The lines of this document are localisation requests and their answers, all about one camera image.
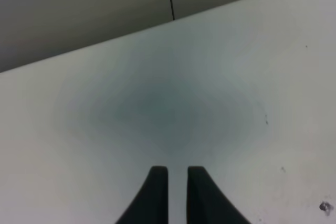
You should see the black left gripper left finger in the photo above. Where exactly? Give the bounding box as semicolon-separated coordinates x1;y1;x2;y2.
117;166;168;224

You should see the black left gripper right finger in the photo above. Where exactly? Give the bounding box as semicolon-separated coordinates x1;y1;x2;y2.
187;166;249;224

